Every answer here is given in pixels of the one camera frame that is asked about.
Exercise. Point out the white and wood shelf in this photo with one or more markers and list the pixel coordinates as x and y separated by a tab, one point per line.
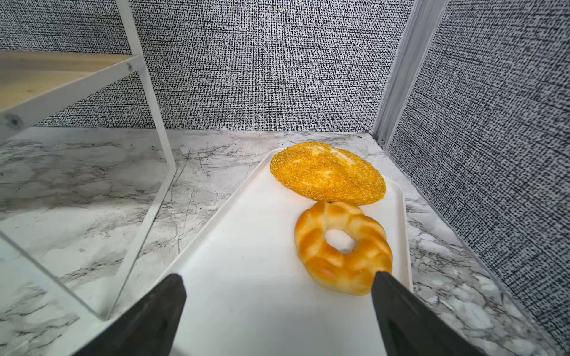
35	85

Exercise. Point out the oval bread loaf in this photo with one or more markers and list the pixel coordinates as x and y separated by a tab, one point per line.
321	172

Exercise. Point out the white cutting board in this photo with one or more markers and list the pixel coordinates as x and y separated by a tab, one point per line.
249	294

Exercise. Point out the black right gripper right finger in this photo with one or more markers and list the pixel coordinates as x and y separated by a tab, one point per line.
408	327

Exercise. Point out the glazed bagel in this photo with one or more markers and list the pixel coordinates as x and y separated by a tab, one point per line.
342	248

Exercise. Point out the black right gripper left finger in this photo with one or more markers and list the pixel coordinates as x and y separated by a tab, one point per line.
147	328

